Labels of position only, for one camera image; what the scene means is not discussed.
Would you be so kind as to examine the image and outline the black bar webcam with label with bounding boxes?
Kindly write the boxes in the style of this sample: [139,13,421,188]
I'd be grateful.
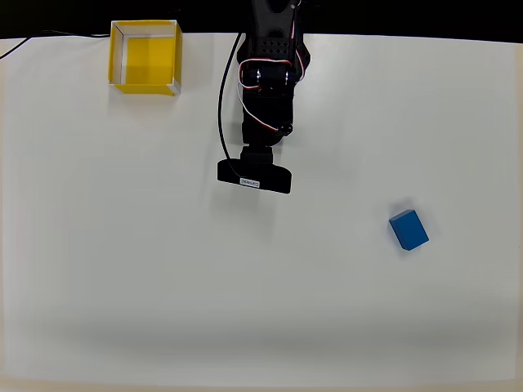
[217,158,293,195]

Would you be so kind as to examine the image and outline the blue block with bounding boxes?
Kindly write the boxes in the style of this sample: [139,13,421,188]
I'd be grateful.
[387,209,430,252]

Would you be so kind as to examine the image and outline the yellow open box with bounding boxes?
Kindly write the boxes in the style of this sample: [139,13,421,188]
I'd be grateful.
[107,19,183,98]

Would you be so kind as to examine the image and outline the thin black cable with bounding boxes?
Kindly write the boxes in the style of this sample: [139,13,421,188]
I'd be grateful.
[0,29,111,60]

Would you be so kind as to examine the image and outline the black webcam mount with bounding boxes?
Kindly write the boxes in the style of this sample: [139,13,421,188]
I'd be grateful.
[239,145,275,167]

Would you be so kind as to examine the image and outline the black webcam cable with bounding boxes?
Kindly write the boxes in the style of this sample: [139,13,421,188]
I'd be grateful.
[217,32,246,185]

